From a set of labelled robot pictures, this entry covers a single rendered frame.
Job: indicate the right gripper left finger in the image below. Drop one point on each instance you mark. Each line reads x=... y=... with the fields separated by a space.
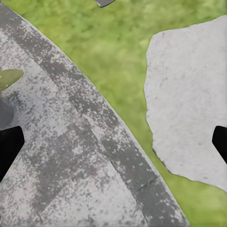
x=11 y=142

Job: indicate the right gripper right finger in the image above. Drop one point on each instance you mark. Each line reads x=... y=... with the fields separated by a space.
x=219 y=140

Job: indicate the pot plant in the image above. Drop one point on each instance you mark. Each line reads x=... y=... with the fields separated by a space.
x=7 y=78

